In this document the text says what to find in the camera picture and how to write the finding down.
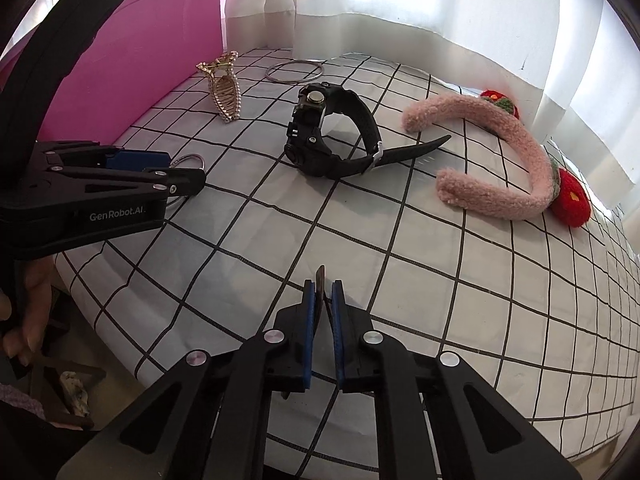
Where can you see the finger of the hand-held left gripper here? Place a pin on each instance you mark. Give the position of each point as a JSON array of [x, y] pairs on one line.
[[135, 160], [185, 181]]

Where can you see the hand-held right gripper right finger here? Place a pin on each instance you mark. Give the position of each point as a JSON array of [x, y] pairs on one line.
[[340, 340]]

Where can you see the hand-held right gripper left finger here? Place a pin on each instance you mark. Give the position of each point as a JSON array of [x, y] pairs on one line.
[[310, 340]]

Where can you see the thin dark hair clip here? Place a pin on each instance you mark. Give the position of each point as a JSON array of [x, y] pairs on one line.
[[320, 280]]

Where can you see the person's left hand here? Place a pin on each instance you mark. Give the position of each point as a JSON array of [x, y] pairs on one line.
[[30, 305]]

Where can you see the gold pearl hair claw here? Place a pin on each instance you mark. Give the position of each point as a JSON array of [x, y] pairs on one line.
[[225, 95]]

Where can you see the white grid bedsheet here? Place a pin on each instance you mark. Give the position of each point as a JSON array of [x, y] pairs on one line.
[[250, 260]]

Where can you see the black wrist watch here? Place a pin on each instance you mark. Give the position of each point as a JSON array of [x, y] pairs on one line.
[[306, 156]]

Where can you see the pink headboard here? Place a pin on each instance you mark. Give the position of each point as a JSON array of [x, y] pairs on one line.
[[150, 35]]

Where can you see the silver bangle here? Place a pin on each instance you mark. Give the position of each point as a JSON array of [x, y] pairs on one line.
[[268, 75]]

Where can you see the pink fuzzy flower headband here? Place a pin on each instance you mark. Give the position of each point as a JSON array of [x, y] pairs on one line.
[[525, 150]]

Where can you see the white curtain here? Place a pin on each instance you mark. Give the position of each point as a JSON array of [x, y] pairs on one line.
[[400, 0]]

